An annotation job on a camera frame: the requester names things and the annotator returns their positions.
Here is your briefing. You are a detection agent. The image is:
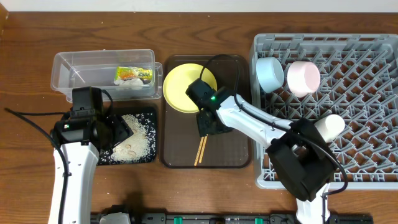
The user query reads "clear plastic waste bin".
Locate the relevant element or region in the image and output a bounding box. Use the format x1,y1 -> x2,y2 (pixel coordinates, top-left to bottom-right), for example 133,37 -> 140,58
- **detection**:
51,49 -> 163,103

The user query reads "wooden chopstick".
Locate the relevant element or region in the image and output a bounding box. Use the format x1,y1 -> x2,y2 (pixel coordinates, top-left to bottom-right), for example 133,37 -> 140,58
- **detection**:
194,137 -> 204,166
198,136 -> 208,163

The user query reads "dark brown serving tray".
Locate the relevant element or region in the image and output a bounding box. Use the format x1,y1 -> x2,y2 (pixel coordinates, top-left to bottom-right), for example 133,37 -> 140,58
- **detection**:
159,55 -> 252,169

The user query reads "small white cup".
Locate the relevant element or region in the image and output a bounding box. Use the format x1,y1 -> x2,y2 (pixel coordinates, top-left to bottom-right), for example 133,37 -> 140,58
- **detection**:
315,114 -> 345,143

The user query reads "white bowl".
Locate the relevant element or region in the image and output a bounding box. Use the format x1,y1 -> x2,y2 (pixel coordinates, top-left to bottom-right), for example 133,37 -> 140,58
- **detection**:
287,61 -> 320,98

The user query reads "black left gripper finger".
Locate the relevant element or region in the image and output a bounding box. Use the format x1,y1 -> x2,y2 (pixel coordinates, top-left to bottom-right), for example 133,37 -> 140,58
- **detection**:
99,144 -> 114,156
108,114 -> 134,146

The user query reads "grey dishwasher rack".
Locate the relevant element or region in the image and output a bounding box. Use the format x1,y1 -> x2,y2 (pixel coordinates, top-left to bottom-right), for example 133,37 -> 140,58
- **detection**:
249,34 -> 397,190

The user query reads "green orange snack wrapper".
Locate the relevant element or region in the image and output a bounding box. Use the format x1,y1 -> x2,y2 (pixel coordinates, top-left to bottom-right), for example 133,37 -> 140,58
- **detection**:
114,67 -> 152,80

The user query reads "black waste tray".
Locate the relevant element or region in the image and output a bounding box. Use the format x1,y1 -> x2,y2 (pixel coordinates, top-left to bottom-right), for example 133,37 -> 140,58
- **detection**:
98,107 -> 157,166

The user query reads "light blue bowl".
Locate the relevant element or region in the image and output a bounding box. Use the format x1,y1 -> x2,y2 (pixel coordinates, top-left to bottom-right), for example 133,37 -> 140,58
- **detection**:
256,57 -> 285,93

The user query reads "white tissue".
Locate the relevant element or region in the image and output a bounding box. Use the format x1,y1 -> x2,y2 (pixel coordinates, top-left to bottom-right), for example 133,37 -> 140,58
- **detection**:
114,78 -> 144,86

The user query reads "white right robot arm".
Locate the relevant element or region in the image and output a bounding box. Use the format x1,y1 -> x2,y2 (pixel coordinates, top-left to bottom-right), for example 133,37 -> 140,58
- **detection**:
164,88 -> 345,223

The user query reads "yellow plate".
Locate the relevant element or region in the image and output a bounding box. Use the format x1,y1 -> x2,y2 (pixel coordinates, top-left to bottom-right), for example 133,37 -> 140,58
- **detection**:
163,63 -> 203,113

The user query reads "pile of rice scraps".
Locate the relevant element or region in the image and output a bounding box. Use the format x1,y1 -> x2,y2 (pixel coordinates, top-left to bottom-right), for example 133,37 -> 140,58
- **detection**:
110,113 -> 156,164

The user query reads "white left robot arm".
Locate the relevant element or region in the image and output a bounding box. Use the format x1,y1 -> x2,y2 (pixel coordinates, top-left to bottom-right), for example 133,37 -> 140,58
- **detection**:
49,109 -> 113,223

